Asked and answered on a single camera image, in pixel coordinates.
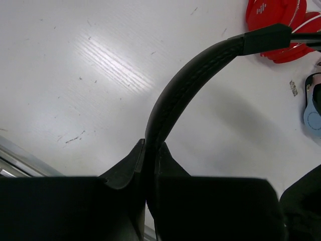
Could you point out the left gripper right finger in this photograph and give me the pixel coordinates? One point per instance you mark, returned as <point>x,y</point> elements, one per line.
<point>186,207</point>

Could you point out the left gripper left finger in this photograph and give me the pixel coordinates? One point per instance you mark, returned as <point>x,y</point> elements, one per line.
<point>120,190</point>

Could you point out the black headset with microphone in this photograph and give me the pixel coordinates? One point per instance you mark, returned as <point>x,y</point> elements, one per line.
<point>300,203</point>

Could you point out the pink blue cat headphones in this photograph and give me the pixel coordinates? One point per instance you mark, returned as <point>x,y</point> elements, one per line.
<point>311,114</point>

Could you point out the red headphones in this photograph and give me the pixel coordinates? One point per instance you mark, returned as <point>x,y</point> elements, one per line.
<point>284,18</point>

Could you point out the front aluminium rail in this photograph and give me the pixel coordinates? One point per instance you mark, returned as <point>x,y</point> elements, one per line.
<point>22,163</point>

